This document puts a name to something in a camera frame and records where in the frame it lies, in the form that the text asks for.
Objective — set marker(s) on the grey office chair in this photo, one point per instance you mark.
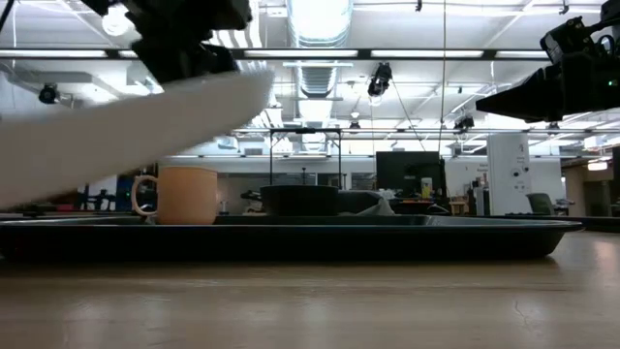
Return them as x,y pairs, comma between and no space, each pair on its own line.
540,203

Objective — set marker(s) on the grey cloth napkin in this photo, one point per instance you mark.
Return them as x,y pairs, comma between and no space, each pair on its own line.
361,202

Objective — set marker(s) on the orange mug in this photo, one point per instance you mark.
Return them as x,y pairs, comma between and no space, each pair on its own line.
186,196

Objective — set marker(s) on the black ceiling camera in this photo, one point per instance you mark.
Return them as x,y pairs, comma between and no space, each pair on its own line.
48,94
464,122
380,80

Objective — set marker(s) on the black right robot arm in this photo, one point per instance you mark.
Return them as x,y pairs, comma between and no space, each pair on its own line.
611,12

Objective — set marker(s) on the yellow bottle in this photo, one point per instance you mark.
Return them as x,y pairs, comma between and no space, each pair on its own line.
426,188

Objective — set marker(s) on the black overhead frame bar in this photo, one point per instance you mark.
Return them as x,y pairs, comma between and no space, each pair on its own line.
300,53

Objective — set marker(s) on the black bowl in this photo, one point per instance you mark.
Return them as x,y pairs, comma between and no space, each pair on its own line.
299,201

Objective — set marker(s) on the white plate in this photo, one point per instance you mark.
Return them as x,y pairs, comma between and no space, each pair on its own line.
121,136

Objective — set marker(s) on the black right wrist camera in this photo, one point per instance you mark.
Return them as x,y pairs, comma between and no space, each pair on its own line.
569,39

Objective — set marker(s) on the thin black distant frame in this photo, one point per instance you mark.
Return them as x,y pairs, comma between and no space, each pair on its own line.
305,130

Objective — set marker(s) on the black plastic tray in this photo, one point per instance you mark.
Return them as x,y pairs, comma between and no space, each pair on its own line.
290,242

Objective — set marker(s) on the silver air duct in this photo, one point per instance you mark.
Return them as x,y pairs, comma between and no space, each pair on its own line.
319,24

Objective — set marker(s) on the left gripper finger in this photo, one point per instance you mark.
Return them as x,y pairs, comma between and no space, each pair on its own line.
189,63

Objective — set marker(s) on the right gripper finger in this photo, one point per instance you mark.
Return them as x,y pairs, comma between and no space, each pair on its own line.
528,97

